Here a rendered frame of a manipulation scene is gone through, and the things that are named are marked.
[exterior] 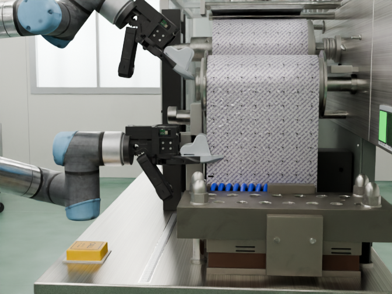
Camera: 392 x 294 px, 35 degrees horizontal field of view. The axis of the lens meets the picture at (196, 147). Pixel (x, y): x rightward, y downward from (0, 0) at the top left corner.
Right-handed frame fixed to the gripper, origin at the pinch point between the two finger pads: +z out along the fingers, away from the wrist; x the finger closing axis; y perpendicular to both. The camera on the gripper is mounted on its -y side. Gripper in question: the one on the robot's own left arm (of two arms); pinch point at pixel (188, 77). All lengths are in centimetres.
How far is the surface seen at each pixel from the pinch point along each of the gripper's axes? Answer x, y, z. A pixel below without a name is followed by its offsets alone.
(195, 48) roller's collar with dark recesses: 20.4, 5.8, -4.7
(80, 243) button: -16.3, -39.6, 5.3
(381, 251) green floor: 295, -26, 165
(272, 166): -7.6, -2.6, 26.2
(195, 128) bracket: -0.4, -7.7, 8.4
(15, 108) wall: 548, -189, -168
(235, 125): -7.7, -0.7, 14.6
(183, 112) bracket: 0.8, -6.8, 4.1
